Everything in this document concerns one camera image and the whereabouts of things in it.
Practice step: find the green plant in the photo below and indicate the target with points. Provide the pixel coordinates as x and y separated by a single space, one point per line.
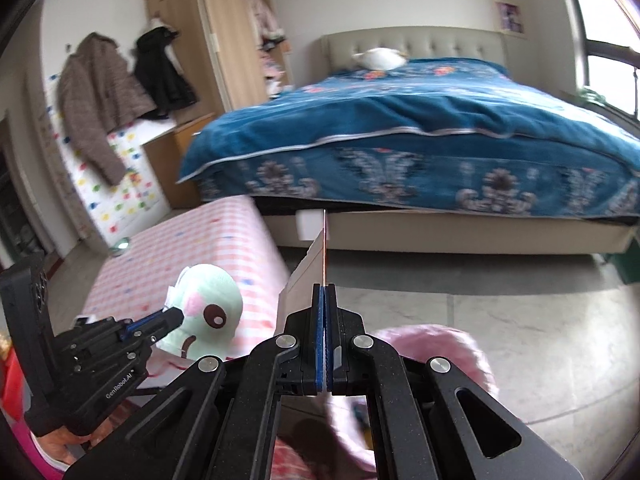
591 97

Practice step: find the round metal tin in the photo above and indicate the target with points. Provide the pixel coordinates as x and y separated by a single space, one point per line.
120 246

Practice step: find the waste bin with pink bag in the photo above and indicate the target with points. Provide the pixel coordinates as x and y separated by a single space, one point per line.
440 345

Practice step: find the black coat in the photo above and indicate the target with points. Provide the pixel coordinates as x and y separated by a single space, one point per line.
160 75

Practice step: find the small wall poster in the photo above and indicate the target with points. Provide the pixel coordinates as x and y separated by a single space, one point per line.
510 17

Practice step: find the white pillow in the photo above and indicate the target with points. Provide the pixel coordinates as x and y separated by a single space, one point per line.
380 59

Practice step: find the pink hanging clothes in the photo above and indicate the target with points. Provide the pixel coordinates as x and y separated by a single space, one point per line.
265 25

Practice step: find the table with pink checked cloth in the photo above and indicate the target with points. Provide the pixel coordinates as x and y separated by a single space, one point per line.
220 240

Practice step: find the person's left hand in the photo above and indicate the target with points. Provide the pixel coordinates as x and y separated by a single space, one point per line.
57 447

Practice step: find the green box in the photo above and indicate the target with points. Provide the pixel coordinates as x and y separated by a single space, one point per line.
627 267

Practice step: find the window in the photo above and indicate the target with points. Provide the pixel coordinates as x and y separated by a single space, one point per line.
610 75

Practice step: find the beige upholstered bed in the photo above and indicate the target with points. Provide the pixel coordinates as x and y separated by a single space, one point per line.
450 232

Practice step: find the wooden nightstand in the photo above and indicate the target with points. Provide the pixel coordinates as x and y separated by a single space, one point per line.
170 160

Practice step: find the brown coat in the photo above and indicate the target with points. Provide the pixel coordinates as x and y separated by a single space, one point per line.
95 95

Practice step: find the white colourful dotted cover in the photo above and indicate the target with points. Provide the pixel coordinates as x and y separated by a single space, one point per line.
130 200

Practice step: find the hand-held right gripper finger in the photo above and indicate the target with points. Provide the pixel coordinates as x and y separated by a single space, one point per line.
319 360
329 360

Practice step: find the blue floral blanket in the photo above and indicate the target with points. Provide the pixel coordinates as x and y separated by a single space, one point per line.
425 110

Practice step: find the wooden wardrobe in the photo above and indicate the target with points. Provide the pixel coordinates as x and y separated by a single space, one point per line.
220 35

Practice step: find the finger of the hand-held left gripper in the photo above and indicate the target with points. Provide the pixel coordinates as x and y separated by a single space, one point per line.
167 327
145 321

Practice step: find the mint green plush toy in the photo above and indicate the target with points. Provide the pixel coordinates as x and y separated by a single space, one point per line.
210 295

